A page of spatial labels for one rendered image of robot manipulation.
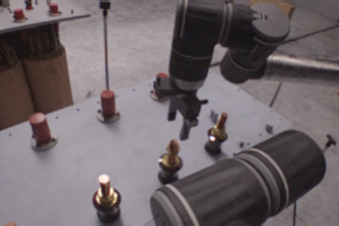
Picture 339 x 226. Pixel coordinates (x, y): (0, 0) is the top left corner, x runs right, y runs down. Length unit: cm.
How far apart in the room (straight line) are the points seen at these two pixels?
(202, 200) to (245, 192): 8
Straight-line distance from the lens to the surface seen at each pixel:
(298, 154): 52
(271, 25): 57
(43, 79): 235
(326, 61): 83
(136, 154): 103
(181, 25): 54
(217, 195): 40
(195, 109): 65
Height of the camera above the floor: 215
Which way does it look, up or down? 39 degrees down
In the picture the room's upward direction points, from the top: 9 degrees clockwise
